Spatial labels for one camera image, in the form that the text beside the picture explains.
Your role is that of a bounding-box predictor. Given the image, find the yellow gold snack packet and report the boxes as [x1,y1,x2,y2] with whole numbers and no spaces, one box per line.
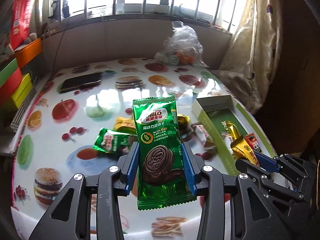
[231,135,260,167]

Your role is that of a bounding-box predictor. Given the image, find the red black candy packet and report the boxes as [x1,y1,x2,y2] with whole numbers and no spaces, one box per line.
[245,133,262,153]

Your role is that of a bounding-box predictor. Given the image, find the green Milo biscuit packet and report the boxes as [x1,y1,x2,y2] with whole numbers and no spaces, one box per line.
[132,94,196,211]

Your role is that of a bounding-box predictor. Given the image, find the long gold snack bar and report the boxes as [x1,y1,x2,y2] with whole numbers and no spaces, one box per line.
[222,121,241,140]

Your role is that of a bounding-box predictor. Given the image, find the green white cardboard box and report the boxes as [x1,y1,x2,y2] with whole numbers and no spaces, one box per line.
[192,95,276,175]

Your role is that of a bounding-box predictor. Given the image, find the cream patterned curtain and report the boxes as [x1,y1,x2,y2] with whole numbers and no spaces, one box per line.
[214,0,283,114]

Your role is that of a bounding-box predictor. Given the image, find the black smartphone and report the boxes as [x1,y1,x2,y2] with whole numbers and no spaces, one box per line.
[59,72,103,93]

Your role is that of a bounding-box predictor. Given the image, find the red woven box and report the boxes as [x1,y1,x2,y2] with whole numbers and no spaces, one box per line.
[0,68,22,105]

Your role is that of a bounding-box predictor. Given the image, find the clear plastic bag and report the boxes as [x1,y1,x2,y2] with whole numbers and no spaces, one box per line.
[154,21,208,68]

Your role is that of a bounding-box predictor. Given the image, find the red snack bag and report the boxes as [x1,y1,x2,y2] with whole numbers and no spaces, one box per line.
[10,0,35,50]

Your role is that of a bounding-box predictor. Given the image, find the black cable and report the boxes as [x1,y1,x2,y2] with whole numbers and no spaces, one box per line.
[51,17,67,73]

